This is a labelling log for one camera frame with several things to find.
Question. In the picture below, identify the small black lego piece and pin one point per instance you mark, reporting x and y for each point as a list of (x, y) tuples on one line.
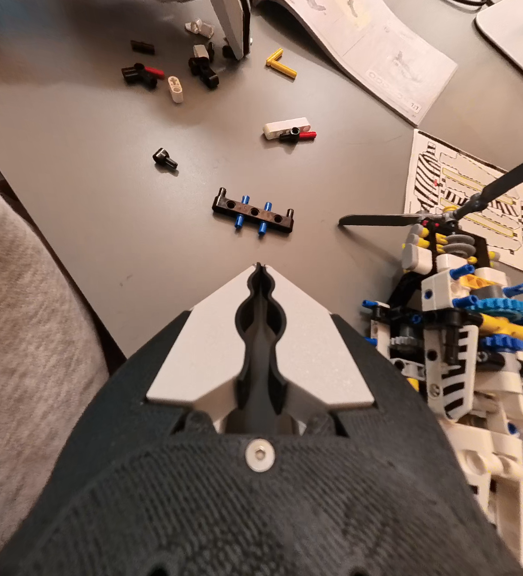
[(227, 51)]

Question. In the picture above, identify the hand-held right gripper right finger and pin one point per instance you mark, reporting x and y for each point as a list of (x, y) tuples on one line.
[(324, 364)]

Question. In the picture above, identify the black lego connector red pin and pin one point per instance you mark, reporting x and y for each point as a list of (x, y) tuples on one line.
[(294, 132)]

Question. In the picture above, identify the grey small lego piece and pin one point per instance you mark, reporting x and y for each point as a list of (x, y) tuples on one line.
[(200, 51)]

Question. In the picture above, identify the yellow angled lego piece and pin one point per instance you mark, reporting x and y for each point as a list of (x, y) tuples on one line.
[(284, 67)]

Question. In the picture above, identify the lego helicopter model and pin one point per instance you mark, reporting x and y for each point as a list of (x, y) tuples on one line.
[(450, 351)]

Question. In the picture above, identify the black lego beam blue pins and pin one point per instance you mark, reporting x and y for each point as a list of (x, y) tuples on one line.
[(242, 209)]

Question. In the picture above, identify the lego instruction booklet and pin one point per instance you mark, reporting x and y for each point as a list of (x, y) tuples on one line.
[(378, 45)]

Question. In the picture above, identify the white lego beam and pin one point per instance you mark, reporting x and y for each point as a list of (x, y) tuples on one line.
[(279, 127)]

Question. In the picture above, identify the white tablet stand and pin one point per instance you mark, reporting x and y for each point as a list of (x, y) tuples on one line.
[(504, 31)]

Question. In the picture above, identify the grey sweatshirt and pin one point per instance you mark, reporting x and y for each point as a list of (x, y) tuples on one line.
[(18, 337)]

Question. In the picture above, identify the white short lego liftarm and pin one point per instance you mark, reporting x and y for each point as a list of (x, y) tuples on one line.
[(176, 90)]

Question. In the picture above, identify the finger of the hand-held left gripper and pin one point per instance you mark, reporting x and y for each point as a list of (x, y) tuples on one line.
[(230, 22)]

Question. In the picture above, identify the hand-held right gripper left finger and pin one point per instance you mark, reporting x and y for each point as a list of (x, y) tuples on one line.
[(198, 360)]

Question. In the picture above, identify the small black lego connector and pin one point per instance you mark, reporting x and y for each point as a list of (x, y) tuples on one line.
[(160, 155)]

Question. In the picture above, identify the zebra striped sticker sheet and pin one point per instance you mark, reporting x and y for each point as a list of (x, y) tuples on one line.
[(428, 180)]

